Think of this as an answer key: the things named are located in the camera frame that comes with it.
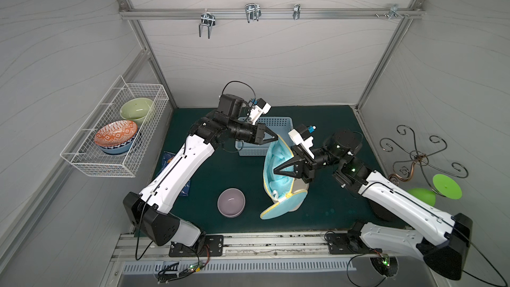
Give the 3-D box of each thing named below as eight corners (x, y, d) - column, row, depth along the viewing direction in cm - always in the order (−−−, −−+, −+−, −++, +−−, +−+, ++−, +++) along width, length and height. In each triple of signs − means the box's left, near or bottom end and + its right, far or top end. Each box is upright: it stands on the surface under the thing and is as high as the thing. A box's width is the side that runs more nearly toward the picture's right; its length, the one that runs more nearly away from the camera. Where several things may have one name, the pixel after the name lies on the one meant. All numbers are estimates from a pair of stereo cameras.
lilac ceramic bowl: (217, 219, 80) (215, 215, 77) (221, 191, 88) (219, 187, 84) (244, 219, 80) (243, 215, 77) (245, 191, 88) (245, 187, 84)
